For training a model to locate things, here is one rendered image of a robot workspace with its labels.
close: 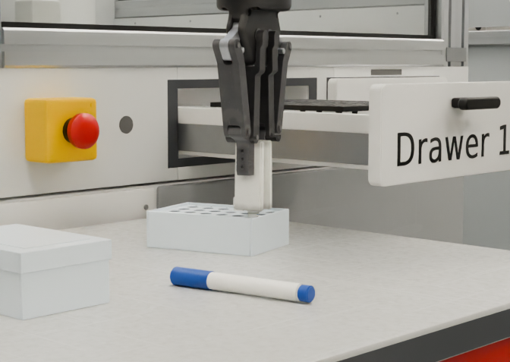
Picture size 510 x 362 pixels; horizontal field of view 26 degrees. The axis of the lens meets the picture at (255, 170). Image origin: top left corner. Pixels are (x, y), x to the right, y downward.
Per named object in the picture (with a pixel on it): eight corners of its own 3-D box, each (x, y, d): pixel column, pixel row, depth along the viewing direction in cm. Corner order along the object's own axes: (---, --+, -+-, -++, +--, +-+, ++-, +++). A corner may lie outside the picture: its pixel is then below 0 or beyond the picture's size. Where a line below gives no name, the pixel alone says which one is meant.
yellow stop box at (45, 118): (102, 160, 127) (101, 97, 126) (50, 164, 122) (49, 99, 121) (74, 158, 131) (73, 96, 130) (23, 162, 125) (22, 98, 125)
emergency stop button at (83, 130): (103, 148, 124) (102, 112, 124) (74, 150, 121) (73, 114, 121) (86, 146, 126) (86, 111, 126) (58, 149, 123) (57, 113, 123)
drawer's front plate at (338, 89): (446, 143, 184) (448, 77, 183) (335, 153, 163) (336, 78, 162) (438, 142, 185) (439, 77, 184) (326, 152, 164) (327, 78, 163)
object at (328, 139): (501, 156, 139) (502, 108, 139) (376, 171, 121) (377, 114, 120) (268, 141, 167) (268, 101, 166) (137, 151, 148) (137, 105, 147)
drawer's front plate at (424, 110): (520, 168, 139) (522, 81, 138) (380, 187, 118) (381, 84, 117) (508, 168, 140) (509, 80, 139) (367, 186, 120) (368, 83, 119)
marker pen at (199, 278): (316, 302, 88) (316, 282, 88) (306, 306, 87) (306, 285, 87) (180, 283, 96) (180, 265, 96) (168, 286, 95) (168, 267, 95)
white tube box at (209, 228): (288, 244, 117) (289, 209, 116) (252, 256, 109) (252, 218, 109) (187, 236, 122) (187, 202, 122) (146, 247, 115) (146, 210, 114)
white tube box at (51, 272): (112, 302, 88) (111, 238, 88) (22, 321, 82) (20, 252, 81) (18, 281, 97) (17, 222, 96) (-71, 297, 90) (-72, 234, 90)
